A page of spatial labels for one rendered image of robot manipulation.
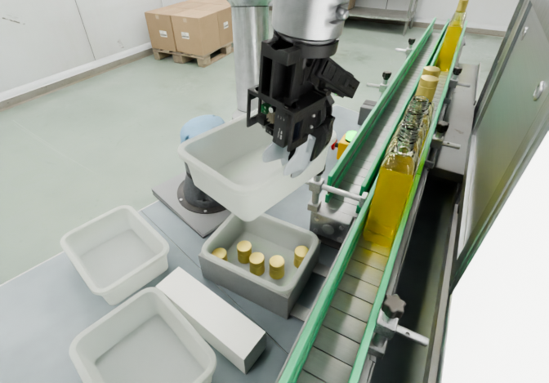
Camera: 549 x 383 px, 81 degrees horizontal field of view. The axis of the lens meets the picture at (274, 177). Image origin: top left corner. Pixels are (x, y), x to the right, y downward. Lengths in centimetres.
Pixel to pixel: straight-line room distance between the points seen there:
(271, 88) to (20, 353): 70
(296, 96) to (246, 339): 45
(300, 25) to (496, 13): 630
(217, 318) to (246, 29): 61
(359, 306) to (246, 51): 58
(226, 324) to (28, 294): 47
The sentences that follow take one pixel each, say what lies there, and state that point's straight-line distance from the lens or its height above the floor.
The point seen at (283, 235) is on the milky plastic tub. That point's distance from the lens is 79.
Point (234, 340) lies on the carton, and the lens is 65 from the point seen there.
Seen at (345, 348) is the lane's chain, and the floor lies 88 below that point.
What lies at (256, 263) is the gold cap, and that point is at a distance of 73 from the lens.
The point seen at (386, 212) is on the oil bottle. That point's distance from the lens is 65.
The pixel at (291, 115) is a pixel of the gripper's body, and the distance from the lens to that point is 36.
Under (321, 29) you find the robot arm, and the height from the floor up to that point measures 132.
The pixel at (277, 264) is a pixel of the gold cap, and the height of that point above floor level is 81.
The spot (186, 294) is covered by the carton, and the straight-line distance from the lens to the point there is 72.
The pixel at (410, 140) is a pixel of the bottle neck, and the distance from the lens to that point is 57.
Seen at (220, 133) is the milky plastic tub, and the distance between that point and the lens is 57.
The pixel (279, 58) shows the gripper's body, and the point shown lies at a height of 129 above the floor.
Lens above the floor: 140
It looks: 38 degrees down
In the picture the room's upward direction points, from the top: straight up
